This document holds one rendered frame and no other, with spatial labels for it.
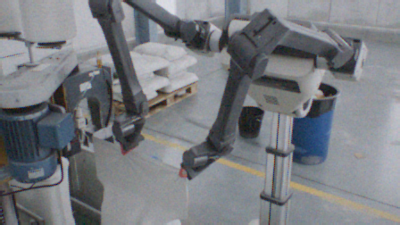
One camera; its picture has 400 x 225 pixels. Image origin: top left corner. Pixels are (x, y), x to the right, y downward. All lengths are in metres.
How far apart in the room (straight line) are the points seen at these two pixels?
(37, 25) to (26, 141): 0.36
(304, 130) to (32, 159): 2.58
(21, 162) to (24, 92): 0.25
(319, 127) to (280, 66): 2.10
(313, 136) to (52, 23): 2.68
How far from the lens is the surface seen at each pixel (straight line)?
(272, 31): 0.95
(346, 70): 1.40
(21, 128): 1.35
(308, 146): 3.62
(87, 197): 2.58
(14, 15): 1.57
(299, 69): 1.46
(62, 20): 1.34
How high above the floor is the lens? 1.80
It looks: 22 degrees down
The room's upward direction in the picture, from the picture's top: straight up
